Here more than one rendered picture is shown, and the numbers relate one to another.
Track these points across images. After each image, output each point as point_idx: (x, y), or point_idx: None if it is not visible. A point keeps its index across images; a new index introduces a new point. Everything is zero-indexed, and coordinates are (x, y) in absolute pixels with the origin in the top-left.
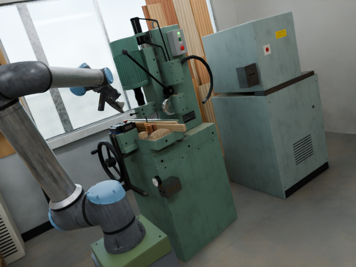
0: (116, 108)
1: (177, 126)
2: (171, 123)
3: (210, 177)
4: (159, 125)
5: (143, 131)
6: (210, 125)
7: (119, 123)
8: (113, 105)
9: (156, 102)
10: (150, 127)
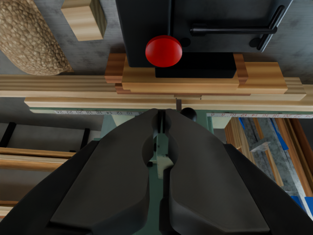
0: (177, 153)
1: (1, 87)
2: (42, 99)
3: None
4: (99, 88)
5: (91, 36)
6: (114, 120)
7: (235, 29)
8: (178, 204)
9: (150, 175)
10: (106, 69)
